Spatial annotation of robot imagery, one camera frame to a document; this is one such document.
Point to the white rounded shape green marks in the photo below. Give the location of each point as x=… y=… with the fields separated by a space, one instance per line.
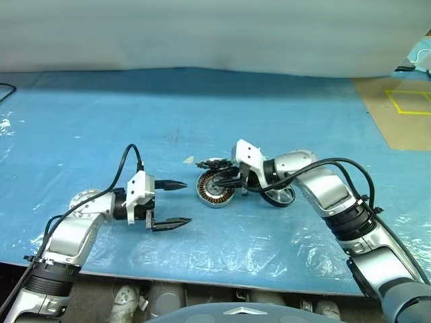
x=125 y=301

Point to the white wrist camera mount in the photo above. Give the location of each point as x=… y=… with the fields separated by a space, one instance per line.
x=139 y=183
x=247 y=151

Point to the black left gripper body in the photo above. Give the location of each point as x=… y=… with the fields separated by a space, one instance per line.
x=148 y=208

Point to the small black flat object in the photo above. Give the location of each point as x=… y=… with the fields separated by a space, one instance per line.
x=404 y=68

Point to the pale grey rounded shape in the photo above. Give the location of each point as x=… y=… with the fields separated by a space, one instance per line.
x=327 y=309
x=166 y=299

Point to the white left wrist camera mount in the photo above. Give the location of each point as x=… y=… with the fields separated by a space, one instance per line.
x=139 y=183

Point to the white backdrop sheet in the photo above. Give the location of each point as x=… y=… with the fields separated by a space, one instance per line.
x=202 y=33

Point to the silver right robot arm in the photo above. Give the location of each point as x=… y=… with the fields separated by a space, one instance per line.
x=330 y=188

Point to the motor housing with copper windings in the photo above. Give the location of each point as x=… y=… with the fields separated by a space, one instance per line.
x=215 y=202

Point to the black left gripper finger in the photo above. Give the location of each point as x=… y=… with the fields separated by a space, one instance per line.
x=170 y=185
x=171 y=223

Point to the grey robot torso with emblem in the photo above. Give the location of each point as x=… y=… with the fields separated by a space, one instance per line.
x=242 y=314

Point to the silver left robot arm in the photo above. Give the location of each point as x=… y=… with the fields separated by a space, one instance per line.
x=67 y=235

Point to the blue table mat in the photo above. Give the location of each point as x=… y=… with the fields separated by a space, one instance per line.
x=101 y=134

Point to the brown cardboard sheet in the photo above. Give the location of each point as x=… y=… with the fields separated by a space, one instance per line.
x=404 y=131

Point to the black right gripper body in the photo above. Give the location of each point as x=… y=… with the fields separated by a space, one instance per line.
x=244 y=178

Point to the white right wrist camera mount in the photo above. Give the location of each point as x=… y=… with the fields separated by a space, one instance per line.
x=247 y=151

